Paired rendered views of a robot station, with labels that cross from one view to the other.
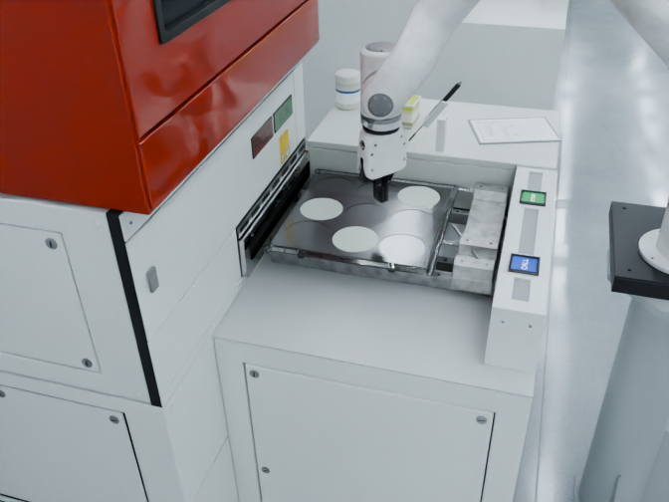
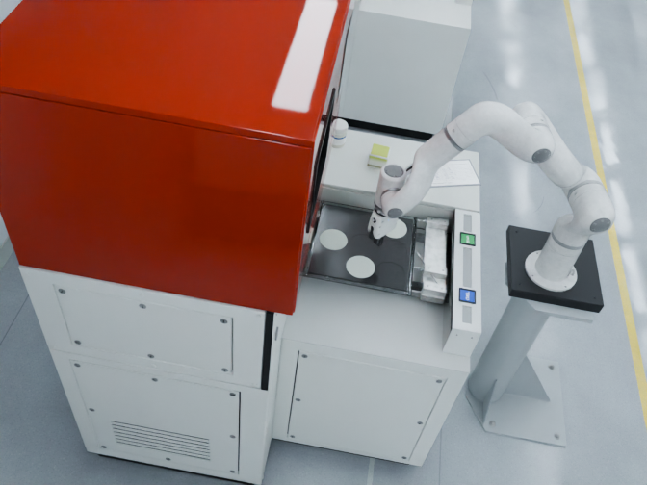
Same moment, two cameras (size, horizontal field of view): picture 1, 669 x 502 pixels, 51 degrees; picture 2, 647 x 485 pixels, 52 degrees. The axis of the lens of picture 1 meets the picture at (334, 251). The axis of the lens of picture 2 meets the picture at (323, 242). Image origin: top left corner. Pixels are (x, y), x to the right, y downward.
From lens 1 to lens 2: 1.04 m
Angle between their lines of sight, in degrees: 18
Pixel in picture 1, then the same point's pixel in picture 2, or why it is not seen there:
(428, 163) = not seen: hidden behind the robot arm
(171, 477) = (260, 420)
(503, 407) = (452, 376)
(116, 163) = (281, 295)
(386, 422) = (382, 380)
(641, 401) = (515, 344)
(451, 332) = (421, 329)
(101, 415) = (223, 392)
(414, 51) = (419, 186)
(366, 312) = (370, 316)
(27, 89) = (237, 263)
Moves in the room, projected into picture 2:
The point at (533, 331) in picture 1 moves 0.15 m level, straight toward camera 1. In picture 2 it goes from (473, 340) to (470, 379)
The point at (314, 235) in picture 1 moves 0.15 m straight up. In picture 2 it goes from (333, 264) to (339, 235)
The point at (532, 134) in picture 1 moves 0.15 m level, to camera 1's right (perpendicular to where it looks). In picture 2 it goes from (462, 178) to (499, 177)
